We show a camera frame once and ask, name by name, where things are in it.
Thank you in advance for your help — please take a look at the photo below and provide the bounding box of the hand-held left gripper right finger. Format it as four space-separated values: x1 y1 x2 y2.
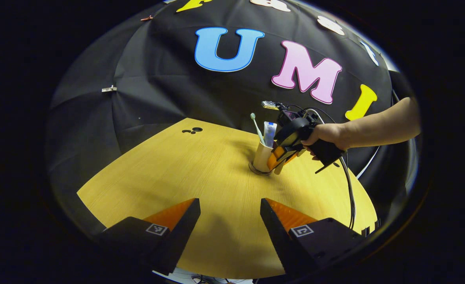
260 198 365 278

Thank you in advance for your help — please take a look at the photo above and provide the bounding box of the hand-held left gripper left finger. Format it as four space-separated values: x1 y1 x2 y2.
97 198 202 276

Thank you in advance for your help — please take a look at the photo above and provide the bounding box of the beige cup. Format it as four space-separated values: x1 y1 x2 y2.
252 140 286 175

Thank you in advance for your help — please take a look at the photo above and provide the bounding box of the round brown coaster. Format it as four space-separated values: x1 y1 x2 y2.
248 161 275 176

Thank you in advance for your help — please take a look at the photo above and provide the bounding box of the white toothpaste tube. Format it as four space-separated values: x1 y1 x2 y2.
263 121 278 148

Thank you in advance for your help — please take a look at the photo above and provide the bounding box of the pale blue toothbrush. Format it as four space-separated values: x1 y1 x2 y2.
250 113 265 146

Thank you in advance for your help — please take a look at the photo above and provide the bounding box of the wooden desktop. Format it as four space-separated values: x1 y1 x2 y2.
77 118 378 280

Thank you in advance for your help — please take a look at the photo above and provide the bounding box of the white strip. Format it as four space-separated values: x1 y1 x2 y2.
356 146 381 179

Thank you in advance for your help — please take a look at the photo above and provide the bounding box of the black backdrop cloth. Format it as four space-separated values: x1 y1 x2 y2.
45 0 422 237

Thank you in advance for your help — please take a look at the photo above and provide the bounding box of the black cable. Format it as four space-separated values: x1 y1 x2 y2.
337 155 357 230

